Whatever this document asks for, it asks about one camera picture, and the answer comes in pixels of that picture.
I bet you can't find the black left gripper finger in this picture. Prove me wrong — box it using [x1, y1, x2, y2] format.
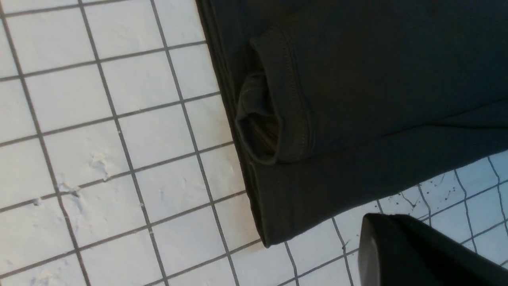
[358, 213, 508, 286]

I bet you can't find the gray long sleeve shirt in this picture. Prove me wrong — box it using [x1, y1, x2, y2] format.
[196, 0, 507, 247]

